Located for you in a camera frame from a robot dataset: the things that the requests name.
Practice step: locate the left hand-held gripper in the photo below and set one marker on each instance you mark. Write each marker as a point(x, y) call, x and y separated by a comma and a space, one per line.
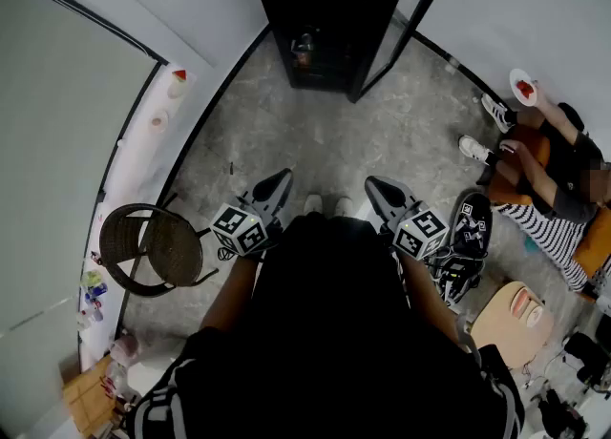
point(250, 232)

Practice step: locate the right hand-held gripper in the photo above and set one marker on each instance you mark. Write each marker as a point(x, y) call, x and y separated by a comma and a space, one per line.
point(420, 234)

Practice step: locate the person's left forearm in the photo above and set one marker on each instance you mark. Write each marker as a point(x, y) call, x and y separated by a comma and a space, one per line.
point(234, 284)

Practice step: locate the person's right forearm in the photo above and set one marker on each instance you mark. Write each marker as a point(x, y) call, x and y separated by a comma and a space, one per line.
point(425, 289)

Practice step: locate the person's left white shoe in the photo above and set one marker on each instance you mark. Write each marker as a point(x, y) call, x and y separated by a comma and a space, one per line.
point(313, 204)

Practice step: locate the person's white shoe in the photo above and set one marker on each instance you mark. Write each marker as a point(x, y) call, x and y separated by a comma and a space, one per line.
point(313, 204)
point(496, 112)
point(343, 206)
point(475, 148)

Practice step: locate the person's right white shoe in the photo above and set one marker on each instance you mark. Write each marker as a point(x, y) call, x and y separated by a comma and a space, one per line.
point(343, 206)

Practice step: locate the dark wicker chair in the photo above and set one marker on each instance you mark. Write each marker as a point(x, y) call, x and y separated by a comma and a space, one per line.
point(172, 246)

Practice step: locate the white tape roll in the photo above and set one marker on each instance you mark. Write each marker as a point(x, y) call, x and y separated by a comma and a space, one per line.
point(159, 122)

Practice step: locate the white cup with red top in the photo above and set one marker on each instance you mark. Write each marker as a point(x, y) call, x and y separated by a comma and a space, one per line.
point(175, 89)

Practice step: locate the long white ledge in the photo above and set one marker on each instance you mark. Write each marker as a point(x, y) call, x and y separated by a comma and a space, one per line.
point(138, 155)

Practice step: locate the person's black striped clothing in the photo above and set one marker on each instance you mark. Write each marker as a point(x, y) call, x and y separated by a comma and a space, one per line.
point(329, 332)

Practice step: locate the black white striped cloth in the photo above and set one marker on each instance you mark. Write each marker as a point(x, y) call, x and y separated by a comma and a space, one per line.
point(554, 236)

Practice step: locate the small white plate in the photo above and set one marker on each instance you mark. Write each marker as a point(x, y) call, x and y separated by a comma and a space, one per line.
point(517, 78)

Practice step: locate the red fruit pieces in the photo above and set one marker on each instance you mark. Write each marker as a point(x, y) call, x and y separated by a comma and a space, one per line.
point(526, 89)

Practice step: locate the green snack packet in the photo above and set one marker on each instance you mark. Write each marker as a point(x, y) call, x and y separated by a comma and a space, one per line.
point(91, 278)

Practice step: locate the seated person in striped trousers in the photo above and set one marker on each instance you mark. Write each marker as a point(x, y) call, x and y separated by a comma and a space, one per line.
point(594, 241)

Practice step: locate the pink plastic bag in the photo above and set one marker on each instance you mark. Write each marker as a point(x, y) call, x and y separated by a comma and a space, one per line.
point(126, 347)

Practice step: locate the clear plastic bottle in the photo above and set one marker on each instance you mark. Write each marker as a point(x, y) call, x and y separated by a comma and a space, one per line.
point(90, 319)

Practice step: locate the black equipment pile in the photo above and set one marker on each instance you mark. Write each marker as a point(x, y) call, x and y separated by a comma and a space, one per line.
point(587, 358)

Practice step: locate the brown cardboard box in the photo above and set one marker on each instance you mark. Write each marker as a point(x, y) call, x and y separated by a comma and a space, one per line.
point(86, 399)

